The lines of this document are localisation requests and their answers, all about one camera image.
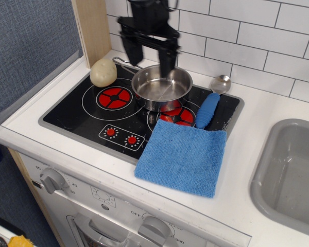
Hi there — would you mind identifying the stainless steel pot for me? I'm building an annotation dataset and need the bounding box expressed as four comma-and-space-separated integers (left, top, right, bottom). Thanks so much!
112, 57, 193, 112

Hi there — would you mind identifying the cream toy potato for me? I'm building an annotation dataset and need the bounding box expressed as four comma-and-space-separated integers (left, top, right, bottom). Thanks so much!
90, 59, 117, 87

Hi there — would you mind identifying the blue handled metal spoon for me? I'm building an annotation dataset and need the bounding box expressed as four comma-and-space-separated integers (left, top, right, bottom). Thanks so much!
195, 75, 231, 129

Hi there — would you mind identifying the black toy stove top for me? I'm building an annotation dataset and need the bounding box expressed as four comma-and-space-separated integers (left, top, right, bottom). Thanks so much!
38, 63, 245, 166

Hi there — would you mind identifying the grey right oven knob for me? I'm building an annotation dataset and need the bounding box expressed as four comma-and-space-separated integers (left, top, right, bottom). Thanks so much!
138, 216, 171, 246

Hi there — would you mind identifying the light wooden post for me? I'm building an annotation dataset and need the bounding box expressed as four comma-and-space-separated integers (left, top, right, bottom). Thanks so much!
71, 0, 112, 68

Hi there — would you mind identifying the grey sink basin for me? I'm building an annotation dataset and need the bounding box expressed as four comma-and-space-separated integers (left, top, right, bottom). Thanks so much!
250, 119, 309, 235

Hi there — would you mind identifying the grey oven knob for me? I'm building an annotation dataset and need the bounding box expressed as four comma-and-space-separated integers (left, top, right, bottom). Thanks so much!
40, 168, 65, 195
138, 216, 171, 246

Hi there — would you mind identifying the grey left oven knob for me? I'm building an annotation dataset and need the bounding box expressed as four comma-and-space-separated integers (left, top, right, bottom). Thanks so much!
40, 168, 65, 195

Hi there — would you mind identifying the blue microfiber cloth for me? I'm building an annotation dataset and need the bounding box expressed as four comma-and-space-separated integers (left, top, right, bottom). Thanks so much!
134, 120, 227, 198

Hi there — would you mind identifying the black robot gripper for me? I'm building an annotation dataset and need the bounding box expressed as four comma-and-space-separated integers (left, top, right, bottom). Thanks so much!
117, 1, 180, 78

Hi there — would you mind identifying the yellow object at corner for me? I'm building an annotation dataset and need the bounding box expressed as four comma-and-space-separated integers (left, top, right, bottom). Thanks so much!
8, 235, 34, 247

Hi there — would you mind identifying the white toy oven front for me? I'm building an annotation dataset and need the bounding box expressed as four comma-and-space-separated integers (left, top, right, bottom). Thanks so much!
21, 155, 251, 246

